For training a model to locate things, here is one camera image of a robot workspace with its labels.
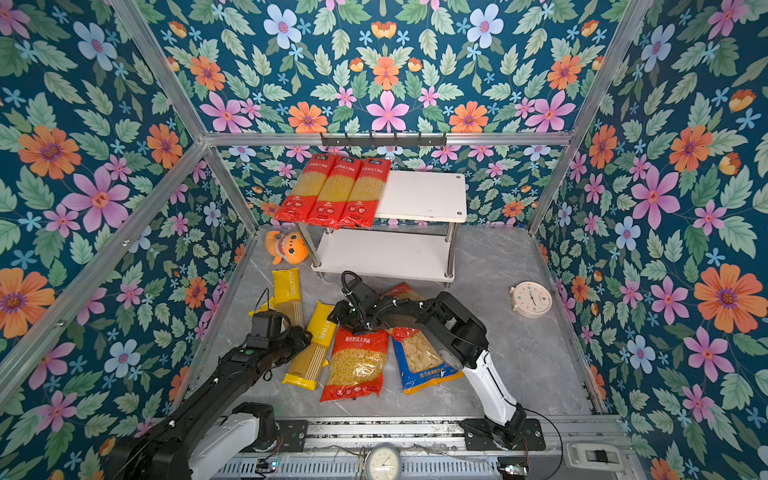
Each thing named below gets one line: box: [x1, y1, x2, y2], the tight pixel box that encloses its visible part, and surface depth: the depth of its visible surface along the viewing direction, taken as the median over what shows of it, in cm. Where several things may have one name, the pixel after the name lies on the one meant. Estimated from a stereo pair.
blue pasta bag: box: [391, 327, 465, 395], surface depth 84 cm
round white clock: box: [510, 281, 553, 319], surface depth 98 cm
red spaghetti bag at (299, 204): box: [275, 154, 337, 223], surface depth 79 cm
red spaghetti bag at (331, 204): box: [306, 157, 365, 230], surface depth 80 cm
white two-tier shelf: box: [297, 171, 467, 282], surface depth 101 cm
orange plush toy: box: [265, 230, 309, 265], surface depth 107 cm
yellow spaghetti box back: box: [272, 268, 304, 327], surface depth 100 cm
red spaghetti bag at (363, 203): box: [339, 158, 391, 229], surface depth 79 cm
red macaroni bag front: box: [320, 327, 389, 403], surface depth 84 cm
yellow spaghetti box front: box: [282, 301, 337, 391], surface depth 86 cm
